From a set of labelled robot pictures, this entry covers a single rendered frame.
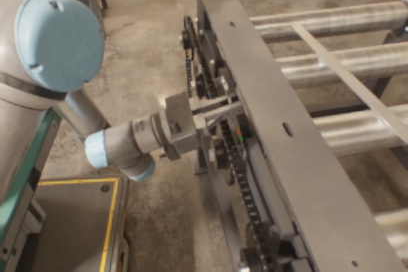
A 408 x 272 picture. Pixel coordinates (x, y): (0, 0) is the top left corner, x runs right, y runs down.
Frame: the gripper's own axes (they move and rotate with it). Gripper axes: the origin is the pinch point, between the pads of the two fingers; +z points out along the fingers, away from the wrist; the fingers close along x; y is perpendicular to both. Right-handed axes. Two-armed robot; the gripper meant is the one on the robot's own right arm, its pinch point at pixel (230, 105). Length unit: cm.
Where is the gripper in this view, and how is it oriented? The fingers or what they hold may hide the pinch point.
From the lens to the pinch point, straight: 64.3
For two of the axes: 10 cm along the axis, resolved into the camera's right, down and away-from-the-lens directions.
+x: -1.9, -6.9, 7.0
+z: 9.5, -3.2, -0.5
